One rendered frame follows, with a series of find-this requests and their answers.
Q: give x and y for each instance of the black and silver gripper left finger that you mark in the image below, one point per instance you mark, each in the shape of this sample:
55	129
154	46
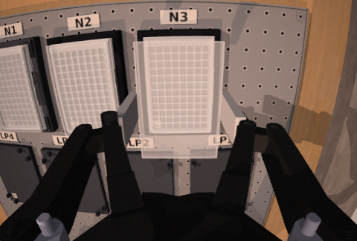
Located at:
49	214

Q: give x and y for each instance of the cream label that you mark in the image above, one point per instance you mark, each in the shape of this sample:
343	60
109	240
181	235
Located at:
134	142
11	30
178	17
223	139
59	139
8	136
84	22

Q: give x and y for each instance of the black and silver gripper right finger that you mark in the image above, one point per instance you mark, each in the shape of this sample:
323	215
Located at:
308	214

